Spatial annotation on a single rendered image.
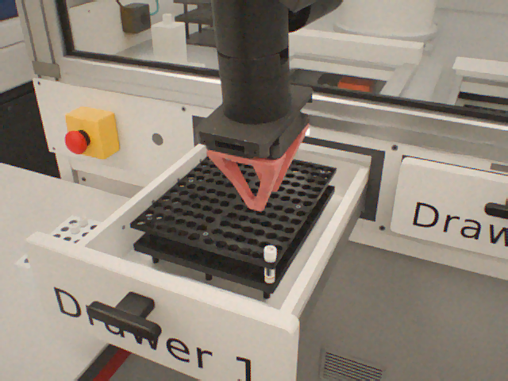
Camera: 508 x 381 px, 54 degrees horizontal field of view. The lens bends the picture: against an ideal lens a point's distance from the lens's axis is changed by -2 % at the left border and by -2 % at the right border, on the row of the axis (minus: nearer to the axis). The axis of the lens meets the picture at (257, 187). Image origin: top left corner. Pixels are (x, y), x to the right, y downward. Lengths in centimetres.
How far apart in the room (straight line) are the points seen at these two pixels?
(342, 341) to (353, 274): 16
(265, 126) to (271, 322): 16
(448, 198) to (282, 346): 34
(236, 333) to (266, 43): 24
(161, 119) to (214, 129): 41
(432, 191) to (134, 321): 40
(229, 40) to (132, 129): 49
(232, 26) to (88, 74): 53
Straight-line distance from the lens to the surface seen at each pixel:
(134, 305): 46
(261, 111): 40
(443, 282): 79
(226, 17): 38
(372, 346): 92
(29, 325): 70
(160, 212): 60
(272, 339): 43
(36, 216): 90
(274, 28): 38
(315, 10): 42
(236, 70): 39
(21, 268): 74
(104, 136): 85
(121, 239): 63
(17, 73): 139
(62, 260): 52
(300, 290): 49
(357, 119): 67
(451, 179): 66
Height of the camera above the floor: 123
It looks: 31 degrees down
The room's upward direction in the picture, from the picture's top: straight up
